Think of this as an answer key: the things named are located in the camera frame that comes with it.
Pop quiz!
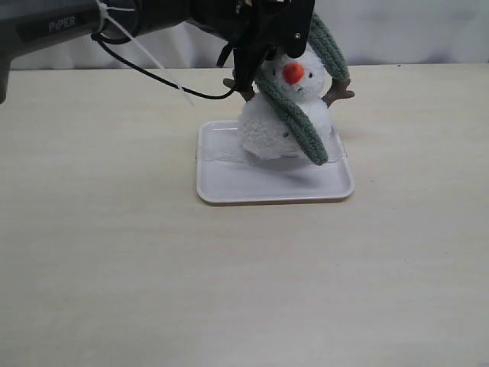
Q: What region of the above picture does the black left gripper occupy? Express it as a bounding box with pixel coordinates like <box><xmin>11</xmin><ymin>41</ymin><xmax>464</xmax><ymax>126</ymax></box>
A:
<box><xmin>216</xmin><ymin>0</ymin><xmax>316</xmax><ymax>95</ymax></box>

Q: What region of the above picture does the white plush snowman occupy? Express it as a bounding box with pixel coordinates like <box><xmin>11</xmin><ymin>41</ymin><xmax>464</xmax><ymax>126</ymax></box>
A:
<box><xmin>238</xmin><ymin>50</ymin><xmax>333</xmax><ymax>163</ymax></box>

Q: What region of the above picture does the green knitted scarf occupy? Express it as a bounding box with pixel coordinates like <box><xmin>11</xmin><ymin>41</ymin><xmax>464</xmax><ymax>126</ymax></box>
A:
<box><xmin>254</xmin><ymin>12</ymin><xmax>355</xmax><ymax>166</ymax></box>

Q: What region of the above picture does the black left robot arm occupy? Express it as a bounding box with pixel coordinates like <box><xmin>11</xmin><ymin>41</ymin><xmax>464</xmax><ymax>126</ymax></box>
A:
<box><xmin>1</xmin><ymin>1</ymin><xmax>315</xmax><ymax>100</ymax></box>

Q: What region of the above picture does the white plastic tray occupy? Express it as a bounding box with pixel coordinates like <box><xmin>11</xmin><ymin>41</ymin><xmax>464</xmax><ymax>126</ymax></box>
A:
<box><xmin>196</xmin><ymin>120</ymin><xmax>355</xmax><ymax>206</ymax></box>

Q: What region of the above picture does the white zip tie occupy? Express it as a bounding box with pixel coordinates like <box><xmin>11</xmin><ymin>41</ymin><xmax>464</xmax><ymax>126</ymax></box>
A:
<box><xmin>95</xmin><ymin>0</ymin><xmax>195</xmax><ymax>107</ymax></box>

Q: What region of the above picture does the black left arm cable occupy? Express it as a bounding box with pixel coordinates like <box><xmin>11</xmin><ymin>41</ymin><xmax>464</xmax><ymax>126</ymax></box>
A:
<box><xmin>90</xmin><ymin>32</ymin><xmax>245</xmax><ymax>100</ymax></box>

